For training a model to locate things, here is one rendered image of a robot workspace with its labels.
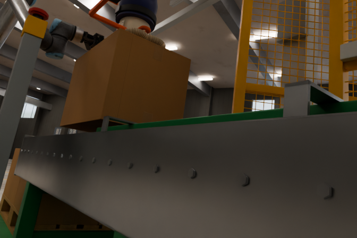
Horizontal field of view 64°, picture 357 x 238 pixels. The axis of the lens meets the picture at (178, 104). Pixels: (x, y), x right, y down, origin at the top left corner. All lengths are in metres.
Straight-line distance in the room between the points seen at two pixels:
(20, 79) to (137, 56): 0.47
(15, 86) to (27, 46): 0.15
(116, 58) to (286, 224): 1.02
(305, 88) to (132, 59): 0.98
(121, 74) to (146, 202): 0.80
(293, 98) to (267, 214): 0.13
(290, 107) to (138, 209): 0.30
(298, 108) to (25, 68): 0.96
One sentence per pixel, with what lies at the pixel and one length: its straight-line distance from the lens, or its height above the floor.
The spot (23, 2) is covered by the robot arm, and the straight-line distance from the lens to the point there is 1.81.
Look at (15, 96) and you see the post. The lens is 1.11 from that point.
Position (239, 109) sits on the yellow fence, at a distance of 1.41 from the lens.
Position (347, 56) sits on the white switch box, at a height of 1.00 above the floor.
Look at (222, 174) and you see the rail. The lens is 0.36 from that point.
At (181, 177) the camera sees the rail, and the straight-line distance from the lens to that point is 0.42.
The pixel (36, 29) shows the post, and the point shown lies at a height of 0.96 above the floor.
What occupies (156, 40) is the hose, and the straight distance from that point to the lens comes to 1.46.
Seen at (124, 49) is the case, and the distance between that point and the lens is 1.25.
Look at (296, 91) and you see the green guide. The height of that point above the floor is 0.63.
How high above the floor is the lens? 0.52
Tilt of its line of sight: 14 degrees up
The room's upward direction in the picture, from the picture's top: 8 degrees clockwise
